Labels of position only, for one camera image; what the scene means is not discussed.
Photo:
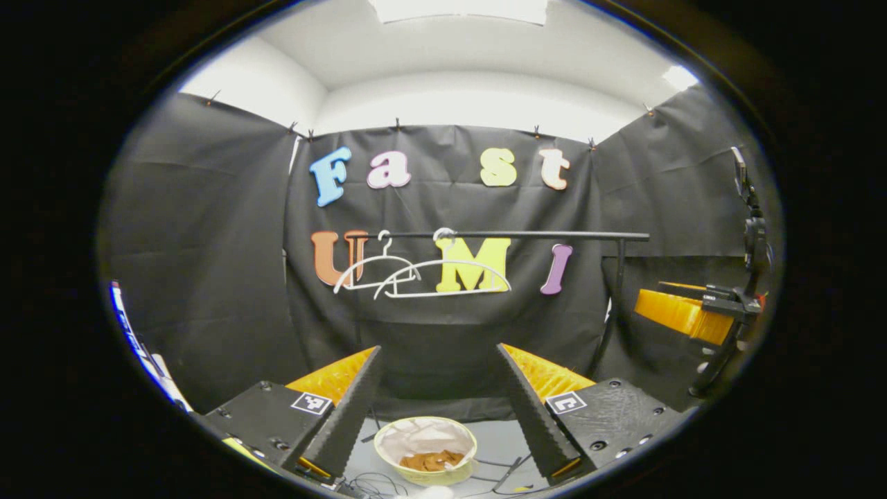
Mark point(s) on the black backdrop cloth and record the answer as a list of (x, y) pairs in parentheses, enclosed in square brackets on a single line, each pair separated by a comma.
[(208, 242)]

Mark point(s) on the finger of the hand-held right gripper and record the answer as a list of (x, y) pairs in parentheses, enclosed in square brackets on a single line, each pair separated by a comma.
[(682, 285), (682, 315)]

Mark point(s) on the black clothes rack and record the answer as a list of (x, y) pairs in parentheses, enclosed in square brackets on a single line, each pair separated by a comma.
[(568, 235)]

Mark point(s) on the large ceiling light panel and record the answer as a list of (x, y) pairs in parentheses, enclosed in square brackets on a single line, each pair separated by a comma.
[(457, 10)]

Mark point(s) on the computer monitor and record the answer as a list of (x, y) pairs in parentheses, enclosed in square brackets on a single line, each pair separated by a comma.
[(128, 333)]

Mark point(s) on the white plastic hanger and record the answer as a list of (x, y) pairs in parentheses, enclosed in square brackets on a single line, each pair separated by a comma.
[(450, 263), (367, 262)]

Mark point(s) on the round cream laundry hamper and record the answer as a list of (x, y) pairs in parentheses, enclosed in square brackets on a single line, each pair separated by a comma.
[(423, 433)]

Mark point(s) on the small ceiling light panel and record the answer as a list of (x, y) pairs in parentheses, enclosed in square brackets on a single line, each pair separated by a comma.
[(680, 76)]

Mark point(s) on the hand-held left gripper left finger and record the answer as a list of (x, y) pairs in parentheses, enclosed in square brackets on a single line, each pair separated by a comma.
[(350, 416)]

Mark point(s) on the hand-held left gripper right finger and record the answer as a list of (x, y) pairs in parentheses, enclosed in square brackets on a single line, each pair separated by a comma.
[(533, 416)]

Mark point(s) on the brown shirt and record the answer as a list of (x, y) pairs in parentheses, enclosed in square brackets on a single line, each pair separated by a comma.
[(431, 460)]

